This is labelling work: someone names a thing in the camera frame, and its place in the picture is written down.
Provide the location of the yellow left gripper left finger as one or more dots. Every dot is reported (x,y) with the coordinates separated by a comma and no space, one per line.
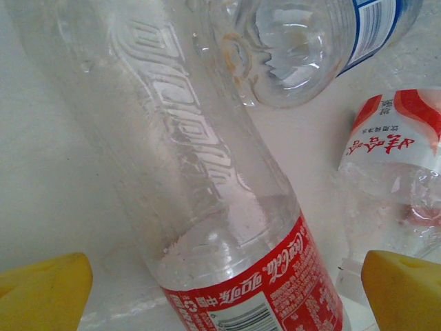
(41,296)

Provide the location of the blue label plastic bottle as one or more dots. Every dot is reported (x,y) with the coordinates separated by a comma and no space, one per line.
(293,51)

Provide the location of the red white label bottle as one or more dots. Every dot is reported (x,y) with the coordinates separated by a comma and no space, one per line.
(389,138)

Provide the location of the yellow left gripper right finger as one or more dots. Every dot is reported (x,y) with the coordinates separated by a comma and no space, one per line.
(406,296)

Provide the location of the Coca-Cola plastic bottle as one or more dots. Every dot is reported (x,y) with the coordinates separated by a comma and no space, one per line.
(206,207)

